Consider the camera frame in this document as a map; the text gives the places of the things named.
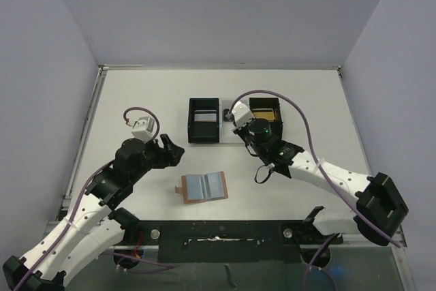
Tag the white bin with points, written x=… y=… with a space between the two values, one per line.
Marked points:
x=228 y=132

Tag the black bin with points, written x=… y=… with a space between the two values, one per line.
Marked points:
x=269 y=102
x=203 y=126

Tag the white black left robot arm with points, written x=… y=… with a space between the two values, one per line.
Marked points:
x=95 y=222

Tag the gold card in bin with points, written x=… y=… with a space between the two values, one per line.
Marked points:
x=264 y=113

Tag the silver card in bin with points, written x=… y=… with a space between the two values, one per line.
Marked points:
x=205 y=116

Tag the black card in bin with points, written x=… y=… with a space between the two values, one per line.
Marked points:
x=227 y=115

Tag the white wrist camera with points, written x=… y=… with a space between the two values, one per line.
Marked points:
x=143 y=129
x=241 y=114

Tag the tan leather card holder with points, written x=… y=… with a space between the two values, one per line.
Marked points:
x=199 y=188

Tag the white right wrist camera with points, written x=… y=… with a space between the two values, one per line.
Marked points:
x=241 y=114

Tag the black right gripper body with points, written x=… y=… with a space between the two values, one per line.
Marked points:
x=242 y=132

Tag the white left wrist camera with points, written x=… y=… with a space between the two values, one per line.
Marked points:
x=143 y=129

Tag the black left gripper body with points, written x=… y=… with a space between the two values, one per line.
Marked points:
x=154 y=159

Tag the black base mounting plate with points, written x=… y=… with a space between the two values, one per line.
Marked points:
x=223 y=241

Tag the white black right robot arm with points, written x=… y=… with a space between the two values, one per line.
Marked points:
x=377 y=209

